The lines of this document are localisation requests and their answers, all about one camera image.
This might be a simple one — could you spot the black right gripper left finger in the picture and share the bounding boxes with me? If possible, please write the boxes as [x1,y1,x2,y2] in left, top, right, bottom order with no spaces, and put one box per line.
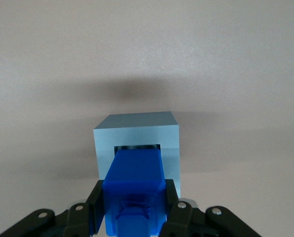
[0,180,105,237]

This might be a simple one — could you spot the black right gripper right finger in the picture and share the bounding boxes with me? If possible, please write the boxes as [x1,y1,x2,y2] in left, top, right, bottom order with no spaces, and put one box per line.
[159,179,261,237]

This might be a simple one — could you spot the blue plastic insert part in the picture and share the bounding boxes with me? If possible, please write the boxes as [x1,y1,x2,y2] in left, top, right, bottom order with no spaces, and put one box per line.
[102,148,168,237]

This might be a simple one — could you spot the gray square base block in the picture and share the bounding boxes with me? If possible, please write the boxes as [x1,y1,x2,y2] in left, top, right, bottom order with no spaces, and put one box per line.
[92,112,181,198]

